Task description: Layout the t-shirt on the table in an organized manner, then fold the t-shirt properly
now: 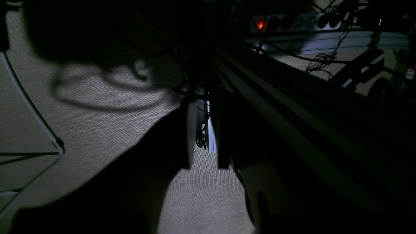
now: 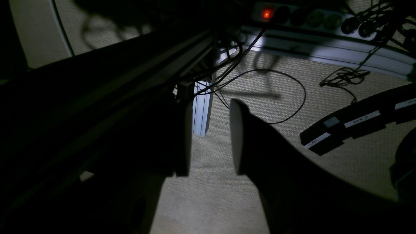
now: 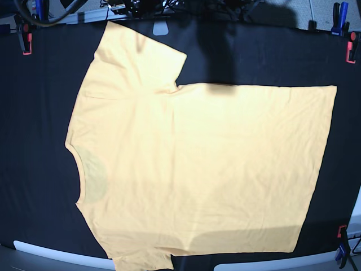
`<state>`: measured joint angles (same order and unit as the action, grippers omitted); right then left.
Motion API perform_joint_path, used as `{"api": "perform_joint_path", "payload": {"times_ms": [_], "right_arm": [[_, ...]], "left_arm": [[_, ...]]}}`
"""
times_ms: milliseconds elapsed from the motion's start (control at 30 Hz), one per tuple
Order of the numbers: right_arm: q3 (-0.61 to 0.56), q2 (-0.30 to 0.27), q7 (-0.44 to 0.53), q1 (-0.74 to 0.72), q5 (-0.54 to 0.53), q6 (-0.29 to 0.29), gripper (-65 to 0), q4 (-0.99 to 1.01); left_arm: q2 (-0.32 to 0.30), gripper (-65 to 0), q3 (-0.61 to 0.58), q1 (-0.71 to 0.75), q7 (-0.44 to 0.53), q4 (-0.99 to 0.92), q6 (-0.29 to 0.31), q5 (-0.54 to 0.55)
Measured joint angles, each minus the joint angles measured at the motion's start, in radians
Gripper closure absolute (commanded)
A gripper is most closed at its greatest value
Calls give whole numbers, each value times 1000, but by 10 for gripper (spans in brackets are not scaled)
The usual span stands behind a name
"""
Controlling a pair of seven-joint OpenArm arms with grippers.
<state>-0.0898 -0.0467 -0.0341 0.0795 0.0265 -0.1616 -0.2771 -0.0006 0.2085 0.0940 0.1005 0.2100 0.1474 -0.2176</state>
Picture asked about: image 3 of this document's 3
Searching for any blue red clamp bottom right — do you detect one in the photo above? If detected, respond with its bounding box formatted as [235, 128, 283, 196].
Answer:
[335, 225, 350, 269]

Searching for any right red black clamp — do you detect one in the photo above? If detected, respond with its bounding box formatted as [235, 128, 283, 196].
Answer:
[346, 32, 358, 64]

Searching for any left red black clamp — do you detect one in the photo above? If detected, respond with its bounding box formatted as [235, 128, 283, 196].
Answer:
[14, 15, 32, 55]

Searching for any black table cloth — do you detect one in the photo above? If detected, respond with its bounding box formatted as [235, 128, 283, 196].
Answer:
[1, 20, 360, 258]

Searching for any black cable bundle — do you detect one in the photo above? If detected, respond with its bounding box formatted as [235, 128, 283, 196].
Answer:
[98, 0, 254, 20]

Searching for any yellow t-shirt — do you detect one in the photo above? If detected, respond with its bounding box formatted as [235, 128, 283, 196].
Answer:
[65, 22, 337, 270]

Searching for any red black clamp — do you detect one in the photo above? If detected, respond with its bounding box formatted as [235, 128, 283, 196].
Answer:
[14, 15, 32, 55]
[346, 32, 358, 64]

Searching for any blue clamp top right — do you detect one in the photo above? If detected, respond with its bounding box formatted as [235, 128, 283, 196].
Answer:
[331, 2, 349, 36]

